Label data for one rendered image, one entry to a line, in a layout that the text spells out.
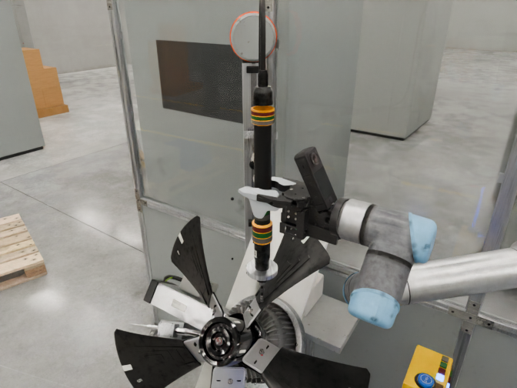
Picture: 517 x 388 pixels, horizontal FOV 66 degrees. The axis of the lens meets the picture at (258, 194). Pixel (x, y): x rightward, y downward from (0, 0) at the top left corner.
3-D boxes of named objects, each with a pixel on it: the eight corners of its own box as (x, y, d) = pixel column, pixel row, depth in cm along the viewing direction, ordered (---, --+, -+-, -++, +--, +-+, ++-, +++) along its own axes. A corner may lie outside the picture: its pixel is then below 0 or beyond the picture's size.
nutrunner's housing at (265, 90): (253, 275, 91) (251, 68, 71) (270, 274, 91) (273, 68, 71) (253, 285, 88) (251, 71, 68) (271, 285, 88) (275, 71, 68)
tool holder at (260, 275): (245, 257, 93) (245, 221, 89) (275, 256, 93) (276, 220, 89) (246, 281, 85) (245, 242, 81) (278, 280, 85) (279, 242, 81)
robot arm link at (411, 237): (423, 263, 60) (439, 212, 62) (354, 242, 65) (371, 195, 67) (425, 274, 67) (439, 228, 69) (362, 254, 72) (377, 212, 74)
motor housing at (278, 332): (221, 359, 127) (198, 362, 115) (246, 290, 130) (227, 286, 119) (283, 395, 115) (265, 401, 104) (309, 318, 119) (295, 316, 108)
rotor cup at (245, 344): (221, 311, 115) (196, 309, 104) (267, 315, 109) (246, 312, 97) (216, 366, 110) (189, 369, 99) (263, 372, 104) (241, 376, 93)
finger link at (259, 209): (233, 217, 79) (278, 225, 76) (232, 190, 76) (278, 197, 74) (239, 210, 82) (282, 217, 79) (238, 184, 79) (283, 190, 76)
